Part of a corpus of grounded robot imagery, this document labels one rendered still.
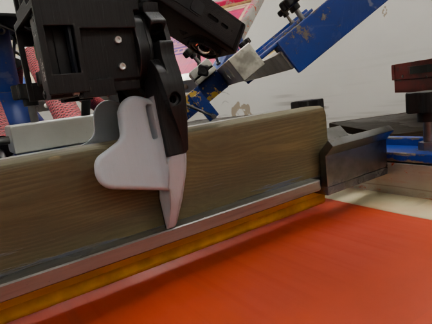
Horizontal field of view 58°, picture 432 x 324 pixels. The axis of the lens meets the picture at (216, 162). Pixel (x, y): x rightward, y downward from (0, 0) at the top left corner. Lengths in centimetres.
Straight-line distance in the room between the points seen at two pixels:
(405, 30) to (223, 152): 219
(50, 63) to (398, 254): 26
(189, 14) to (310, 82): 258
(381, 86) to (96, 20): 234
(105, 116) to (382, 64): 229
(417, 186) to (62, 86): 34
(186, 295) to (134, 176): 9
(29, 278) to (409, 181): 35
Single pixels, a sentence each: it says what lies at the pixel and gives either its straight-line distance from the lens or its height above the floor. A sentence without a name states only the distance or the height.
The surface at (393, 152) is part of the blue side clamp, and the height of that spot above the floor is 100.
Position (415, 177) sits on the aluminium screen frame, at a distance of 44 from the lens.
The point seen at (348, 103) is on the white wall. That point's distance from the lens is 267.
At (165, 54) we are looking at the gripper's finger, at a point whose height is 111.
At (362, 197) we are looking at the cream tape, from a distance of 45.
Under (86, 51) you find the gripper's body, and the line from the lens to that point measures 25.
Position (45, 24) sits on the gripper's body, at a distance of 24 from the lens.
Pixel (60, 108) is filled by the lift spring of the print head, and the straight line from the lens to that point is 76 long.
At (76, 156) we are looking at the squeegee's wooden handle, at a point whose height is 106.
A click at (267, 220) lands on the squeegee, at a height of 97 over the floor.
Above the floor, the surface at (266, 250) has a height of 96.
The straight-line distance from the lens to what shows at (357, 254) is 31.
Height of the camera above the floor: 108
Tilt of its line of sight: 10 degrees down
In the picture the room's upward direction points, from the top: 7 degrees counter-clockwise
